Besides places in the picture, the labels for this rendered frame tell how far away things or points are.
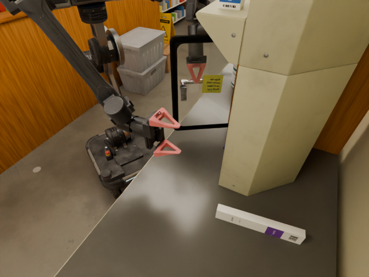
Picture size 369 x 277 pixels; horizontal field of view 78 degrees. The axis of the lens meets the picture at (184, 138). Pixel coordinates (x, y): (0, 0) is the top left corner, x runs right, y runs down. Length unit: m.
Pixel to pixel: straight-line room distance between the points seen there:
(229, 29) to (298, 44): 0.14
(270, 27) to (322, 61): 0.15
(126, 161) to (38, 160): 1.00
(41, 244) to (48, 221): 0.17
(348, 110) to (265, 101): 0.49
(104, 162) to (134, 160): 0.24
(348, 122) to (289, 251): 0.53
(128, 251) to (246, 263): 0.35
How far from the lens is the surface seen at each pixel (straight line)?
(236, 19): 0.55
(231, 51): 0.57
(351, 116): 1.05
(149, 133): 0.64
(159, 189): 0.87
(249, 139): 0.68
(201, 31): 0.87
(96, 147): 2.13
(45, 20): 0.72
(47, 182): 2.37
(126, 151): 1.98
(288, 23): 0.53
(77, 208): 2.09
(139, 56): 2.83
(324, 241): 0.88
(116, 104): 0.65
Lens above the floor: 1.65
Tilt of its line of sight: 43 degrees down
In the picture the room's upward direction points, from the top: straight up
